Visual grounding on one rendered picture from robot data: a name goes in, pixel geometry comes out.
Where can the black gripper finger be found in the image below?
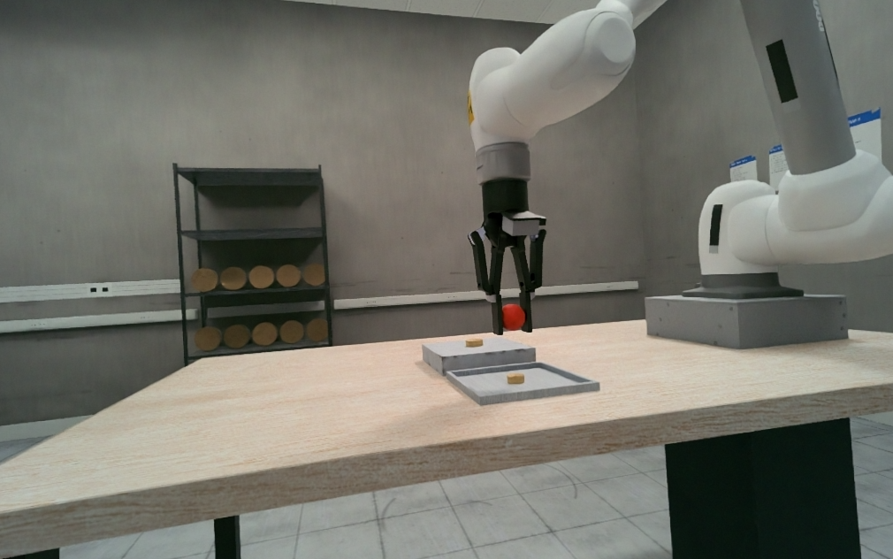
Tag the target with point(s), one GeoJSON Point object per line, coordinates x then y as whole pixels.
{"type": "Point", "coordinates": [490, 286]}
{"type": "Point", "coordinates": [527, 282]}

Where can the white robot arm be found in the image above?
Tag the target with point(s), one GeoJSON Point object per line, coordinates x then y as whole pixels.
{"type": "Point", "coordinates": [835, 205]}

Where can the red ball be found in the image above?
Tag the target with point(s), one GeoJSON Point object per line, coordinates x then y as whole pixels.
{"type": "Point", "coordinates": [513, 317]}

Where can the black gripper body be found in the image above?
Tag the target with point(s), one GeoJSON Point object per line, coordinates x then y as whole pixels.
{"type": "Point", "coordinates": [502, 196]}

